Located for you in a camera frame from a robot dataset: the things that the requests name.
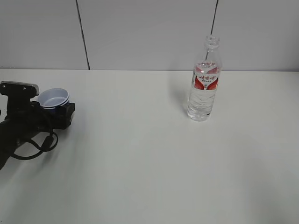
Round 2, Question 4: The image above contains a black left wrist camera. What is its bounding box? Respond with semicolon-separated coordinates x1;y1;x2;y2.
0;81;39;116

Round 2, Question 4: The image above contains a blue paper cup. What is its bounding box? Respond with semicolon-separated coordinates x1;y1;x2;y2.
37;88;70;114

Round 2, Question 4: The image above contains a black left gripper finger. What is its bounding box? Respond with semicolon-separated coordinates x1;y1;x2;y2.
30;101;42;109
50;103;75;130

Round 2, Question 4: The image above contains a clear Wahaha water bottle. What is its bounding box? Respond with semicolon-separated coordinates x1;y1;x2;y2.
187;35;222;121

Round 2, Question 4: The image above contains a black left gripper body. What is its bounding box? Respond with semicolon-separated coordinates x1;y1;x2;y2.
0;107;56;168

